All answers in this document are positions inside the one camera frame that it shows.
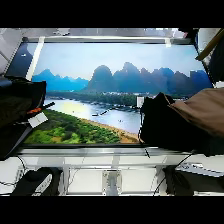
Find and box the heap of clothes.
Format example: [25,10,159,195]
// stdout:
[0,75,48,162]

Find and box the tan garment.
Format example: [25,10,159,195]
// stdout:
[168,87,224,138]

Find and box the brown clothes hanger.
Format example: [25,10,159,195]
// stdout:
[195,28,224,62]

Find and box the black garment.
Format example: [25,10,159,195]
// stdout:
[138,92,224,157]

